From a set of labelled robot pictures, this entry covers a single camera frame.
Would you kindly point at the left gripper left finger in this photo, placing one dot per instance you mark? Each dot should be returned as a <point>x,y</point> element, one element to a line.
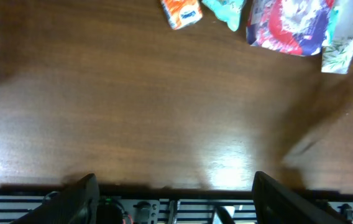
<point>76,204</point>

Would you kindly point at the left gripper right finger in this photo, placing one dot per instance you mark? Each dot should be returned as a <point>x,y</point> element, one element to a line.
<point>274,203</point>

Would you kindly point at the red floral tissue pack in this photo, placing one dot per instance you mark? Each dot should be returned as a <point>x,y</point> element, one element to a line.
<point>295,27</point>

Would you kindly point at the white floral tube gold cap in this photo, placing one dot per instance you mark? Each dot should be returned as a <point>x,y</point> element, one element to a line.
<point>337,57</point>

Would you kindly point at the teal wet wipes pack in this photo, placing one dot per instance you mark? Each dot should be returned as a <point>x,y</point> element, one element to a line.
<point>228,11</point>

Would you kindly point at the orange tissue pack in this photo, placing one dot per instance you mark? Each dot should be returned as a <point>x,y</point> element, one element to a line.
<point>181,13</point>

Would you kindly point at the small teal tissue pack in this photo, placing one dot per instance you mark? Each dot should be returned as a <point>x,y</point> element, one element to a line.
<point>333,19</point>

